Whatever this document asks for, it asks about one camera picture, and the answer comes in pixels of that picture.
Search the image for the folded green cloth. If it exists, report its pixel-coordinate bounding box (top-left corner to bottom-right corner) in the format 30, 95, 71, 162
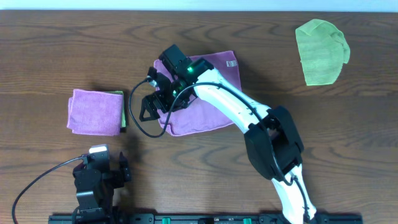
109, 90, 127, 128

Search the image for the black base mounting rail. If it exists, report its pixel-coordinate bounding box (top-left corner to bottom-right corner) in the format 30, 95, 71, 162
48, 212, 364, 224

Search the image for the black right camera cable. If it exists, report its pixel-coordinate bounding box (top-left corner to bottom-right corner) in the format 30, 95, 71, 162
128, 77, 312, 222

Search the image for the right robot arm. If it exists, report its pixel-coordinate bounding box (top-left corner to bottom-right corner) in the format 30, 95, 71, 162
139, 58, 317, 223

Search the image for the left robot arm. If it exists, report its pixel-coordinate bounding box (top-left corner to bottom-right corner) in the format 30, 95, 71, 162
72, 151, 132, 223

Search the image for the black camera cable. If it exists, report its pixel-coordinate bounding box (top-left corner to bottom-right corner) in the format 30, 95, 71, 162
11, 154, 91, 224
128, 77, 312, 222

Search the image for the purple microfiber cloth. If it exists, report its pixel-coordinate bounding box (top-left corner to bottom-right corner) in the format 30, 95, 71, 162
158, 50, 241, 136

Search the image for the black left camera cable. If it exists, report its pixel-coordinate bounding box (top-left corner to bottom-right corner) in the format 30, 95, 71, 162
11, 154, 91, 224

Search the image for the folded purple cloth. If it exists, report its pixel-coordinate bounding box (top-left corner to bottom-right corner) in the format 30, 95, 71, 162
67, 89, 122, 136

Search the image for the light green crumpled cloth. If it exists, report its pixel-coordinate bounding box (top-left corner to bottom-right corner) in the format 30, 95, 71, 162
295, 19, 351, 86

